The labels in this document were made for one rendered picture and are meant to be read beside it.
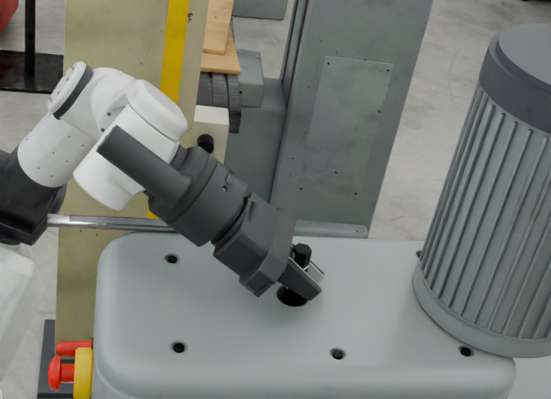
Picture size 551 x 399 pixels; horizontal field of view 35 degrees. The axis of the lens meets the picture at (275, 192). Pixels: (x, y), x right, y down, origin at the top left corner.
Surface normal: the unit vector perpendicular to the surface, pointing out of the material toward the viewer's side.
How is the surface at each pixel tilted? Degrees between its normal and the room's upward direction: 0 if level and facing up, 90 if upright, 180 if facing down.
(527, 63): 0
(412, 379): 45
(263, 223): 30
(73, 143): 105
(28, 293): 86
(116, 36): 90
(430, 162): 0
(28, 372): 0
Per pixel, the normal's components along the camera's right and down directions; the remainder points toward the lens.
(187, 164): -0.19, -0.62
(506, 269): -0.38, 0.46
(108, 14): 0.14, 0.57
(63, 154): -0.15, 0.73
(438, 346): 0.16, -0.82
